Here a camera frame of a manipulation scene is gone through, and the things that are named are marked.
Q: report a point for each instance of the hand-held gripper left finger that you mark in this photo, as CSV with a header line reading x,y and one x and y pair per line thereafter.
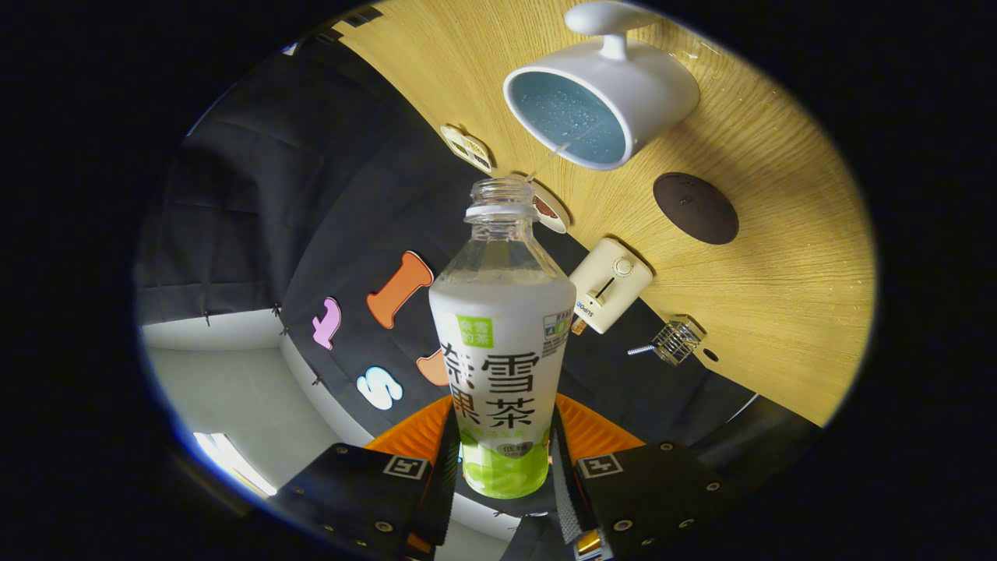
x,y
444,491

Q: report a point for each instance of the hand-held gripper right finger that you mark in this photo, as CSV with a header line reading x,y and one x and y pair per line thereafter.
x,y
565,483

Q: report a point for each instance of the white green juice bottle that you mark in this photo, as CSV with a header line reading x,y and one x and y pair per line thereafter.
x,y
498,327

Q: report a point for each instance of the dark brown round coaster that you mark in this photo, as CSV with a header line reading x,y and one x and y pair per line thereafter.
x,y
695,208

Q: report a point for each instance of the white cup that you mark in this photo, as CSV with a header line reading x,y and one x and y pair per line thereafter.
x,y
646,86

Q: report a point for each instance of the spoon in jar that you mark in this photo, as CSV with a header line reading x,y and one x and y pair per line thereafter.
x,y
640,350

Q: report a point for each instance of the small glass jar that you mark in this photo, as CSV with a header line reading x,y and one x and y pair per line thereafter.
x,y
676,341

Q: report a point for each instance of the cream white appliance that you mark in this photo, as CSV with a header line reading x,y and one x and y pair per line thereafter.
x,y
607,284

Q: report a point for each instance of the ceiling light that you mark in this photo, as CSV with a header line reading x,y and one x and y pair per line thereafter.
x,y
234,461

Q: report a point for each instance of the round plate with food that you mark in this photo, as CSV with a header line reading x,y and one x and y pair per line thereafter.
x,y
551,212

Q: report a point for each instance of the wooden table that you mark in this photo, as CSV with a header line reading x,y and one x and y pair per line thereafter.
x,y
779,296

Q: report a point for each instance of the divided snack dish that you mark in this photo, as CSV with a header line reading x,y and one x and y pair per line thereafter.
x,y
467,146

